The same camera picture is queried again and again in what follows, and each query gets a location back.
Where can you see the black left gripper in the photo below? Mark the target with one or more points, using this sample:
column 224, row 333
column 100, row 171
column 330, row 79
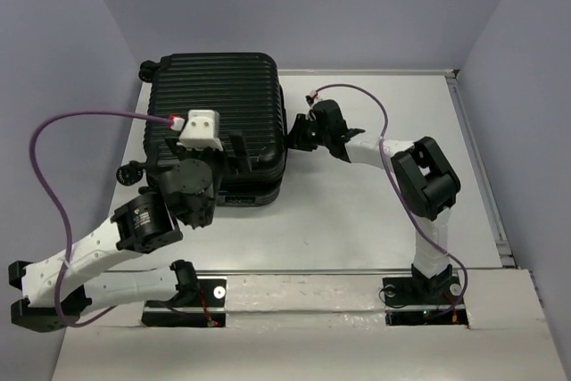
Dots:
column 238, row 165

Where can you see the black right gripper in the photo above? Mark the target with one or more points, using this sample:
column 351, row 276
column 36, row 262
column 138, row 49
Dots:
column 295, row 139

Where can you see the black hard-shell suitcase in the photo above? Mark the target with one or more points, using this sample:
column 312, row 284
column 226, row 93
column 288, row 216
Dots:
column 243, row 89

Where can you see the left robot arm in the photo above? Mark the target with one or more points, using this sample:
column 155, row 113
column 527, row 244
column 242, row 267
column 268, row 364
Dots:
column 58, row 291

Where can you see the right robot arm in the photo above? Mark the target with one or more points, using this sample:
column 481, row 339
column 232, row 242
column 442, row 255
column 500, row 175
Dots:
column 424, row 182

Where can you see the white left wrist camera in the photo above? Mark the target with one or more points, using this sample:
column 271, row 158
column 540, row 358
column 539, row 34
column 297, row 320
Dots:
column 201, row 131

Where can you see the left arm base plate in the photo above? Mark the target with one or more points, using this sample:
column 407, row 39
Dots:
column 203, row 310

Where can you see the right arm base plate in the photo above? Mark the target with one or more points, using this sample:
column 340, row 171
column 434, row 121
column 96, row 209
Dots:
column 407, row 307

